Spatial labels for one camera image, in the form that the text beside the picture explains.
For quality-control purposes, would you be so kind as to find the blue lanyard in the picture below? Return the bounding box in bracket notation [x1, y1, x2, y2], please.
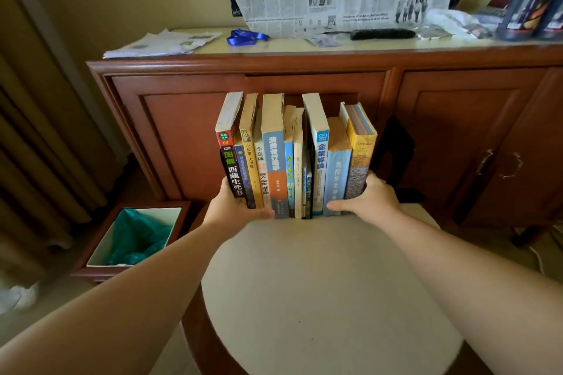
[226, 28, 272, 47]

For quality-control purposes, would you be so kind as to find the black metal bookend rack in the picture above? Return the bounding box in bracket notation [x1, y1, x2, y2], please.
[303, 111, 426, 220]

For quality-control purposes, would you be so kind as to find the wooden trash bin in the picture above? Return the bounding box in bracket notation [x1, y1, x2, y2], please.
[71, 201, 192, 283]

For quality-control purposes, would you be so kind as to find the grey blue flat booklet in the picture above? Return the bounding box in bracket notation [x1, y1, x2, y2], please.
[477, 5, 507, 22]

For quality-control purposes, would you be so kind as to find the white cable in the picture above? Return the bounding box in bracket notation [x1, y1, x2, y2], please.
[527, 245, 546, 277]

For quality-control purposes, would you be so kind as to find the wooden sideboard cabinet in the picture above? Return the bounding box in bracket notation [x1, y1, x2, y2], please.
[87, 43, 563, 229]

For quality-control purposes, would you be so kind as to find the round wooden table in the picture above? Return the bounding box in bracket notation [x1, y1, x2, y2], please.
[181, 201, 493, 375]

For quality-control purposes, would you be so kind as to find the lavender cover book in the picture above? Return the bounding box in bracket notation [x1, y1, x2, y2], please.
[323, 117, 354, 216]

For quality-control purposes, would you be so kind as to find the black remote control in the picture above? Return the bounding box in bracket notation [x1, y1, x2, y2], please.
[350, 28, 418, 40]

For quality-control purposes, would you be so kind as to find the white plastic bag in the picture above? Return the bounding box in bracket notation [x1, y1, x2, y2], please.
[426, 8, 480, 37]

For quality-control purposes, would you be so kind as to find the small dark picture booklet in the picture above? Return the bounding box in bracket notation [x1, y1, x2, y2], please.
[304, 155, 314, 220]

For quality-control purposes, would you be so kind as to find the yellow painting cover paperback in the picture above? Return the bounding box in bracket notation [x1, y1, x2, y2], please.
[338, 102, 378, 200]

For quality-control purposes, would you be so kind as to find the grey cover book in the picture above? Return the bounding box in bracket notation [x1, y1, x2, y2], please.
[292, 107, 306, 220]

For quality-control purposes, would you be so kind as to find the yellow picture storybook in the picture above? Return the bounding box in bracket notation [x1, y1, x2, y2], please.
[239, 93, 264, 209]

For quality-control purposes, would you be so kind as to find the dark figure cover book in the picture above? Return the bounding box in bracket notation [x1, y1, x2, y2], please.
[233, 132, 257, 209]

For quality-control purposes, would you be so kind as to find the person's right forearm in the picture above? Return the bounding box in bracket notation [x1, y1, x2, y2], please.
[378, 210, 563, 375]

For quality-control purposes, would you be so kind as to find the white sheer curtain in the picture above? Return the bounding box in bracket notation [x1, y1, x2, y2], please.
[0, 282, 40, 316]

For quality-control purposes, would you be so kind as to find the yellowed blue cover book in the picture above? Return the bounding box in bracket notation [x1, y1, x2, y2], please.
[283, 105, 296, 219]

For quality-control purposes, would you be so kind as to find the person's right hand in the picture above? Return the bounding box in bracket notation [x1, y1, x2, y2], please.
[326, 170, 402, 229]

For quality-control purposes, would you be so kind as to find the person's left forearm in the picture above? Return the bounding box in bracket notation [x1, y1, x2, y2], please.
[0, 220, 229, 375]

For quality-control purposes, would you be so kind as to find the green bin liner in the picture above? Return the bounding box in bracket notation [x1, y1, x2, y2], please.
[87, 207, 182, 267]

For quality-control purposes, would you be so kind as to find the small clear packet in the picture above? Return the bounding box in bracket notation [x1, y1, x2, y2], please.
[462, 23, 496, 39]

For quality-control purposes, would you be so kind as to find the person's left hand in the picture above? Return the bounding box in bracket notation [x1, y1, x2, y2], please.
[203, 176, 276, 237]

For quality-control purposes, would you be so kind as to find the beige curtain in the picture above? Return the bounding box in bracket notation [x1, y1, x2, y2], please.
[0, 0, 128, 288]

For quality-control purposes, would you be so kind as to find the folded newspaper pile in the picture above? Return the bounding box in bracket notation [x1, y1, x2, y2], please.
[102, 28, 224, 60]

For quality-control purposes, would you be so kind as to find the small lavender packet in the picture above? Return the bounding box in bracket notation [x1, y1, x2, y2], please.
[306, 34, 342, 48]

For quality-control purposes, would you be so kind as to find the large white teal textbook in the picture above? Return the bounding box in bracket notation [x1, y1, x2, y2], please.
[301, 92, 331, 217]

